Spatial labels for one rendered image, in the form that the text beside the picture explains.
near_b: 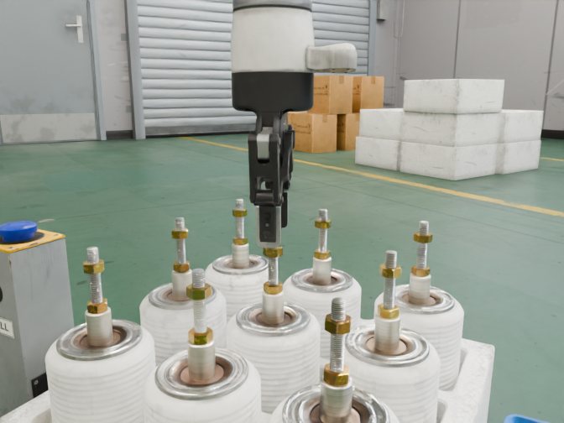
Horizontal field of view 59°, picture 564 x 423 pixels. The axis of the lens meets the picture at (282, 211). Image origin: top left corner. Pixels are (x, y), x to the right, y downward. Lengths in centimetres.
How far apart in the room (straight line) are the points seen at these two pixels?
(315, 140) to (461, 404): 356
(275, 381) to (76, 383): 18
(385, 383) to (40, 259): 39
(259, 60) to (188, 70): 521
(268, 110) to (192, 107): 523
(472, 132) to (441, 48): 396
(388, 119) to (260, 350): 284
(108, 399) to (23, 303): 18
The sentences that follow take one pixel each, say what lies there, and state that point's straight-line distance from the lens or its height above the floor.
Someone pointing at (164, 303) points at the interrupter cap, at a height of 25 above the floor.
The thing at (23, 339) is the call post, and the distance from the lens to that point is 64.
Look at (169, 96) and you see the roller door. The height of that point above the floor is 42.
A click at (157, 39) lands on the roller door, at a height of 100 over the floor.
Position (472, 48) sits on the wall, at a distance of 660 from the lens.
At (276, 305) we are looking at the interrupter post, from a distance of 51.
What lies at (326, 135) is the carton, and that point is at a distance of 407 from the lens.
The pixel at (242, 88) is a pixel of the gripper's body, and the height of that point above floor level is 48.
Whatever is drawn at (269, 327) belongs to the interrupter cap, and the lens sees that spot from 50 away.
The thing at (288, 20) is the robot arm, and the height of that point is 53.
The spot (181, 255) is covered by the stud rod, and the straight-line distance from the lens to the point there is 57.
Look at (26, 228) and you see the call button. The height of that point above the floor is 33.
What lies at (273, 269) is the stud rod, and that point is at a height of 31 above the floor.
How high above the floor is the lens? 48
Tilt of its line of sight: 13 degrees down
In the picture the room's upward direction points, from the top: straight up
